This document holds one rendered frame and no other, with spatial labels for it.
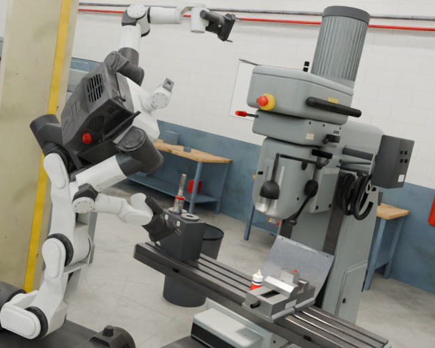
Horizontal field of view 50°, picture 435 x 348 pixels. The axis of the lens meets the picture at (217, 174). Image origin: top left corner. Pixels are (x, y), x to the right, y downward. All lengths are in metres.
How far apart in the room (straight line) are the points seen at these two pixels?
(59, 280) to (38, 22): 1.65
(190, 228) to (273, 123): 0.67
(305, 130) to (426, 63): 4.50
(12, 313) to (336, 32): 1.78
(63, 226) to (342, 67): 1.33
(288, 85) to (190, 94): 6.27
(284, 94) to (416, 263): 4.68
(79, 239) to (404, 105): 4.86
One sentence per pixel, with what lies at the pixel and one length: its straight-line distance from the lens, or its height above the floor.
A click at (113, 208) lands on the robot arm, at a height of 1.26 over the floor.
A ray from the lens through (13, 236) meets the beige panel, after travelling 3.25.
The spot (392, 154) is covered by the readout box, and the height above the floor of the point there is 1.66.
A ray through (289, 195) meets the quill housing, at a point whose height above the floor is 1.42.
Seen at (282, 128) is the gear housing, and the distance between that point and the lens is 1.80.
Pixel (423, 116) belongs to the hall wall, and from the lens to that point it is 6.10.
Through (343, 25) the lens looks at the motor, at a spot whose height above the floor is 2.13.
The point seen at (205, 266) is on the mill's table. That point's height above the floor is 0.97.
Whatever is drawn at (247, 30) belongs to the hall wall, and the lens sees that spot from 7.42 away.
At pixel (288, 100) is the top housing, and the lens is 1.69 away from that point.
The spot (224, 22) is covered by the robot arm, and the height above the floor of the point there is 2.07.
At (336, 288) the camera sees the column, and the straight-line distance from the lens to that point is 2.34.
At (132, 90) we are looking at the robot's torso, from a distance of 1.80.
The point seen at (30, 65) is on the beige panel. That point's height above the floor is 1.72.
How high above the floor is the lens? 1.73
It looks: 9 degrees down
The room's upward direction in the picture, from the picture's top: 11 degrees clockwise
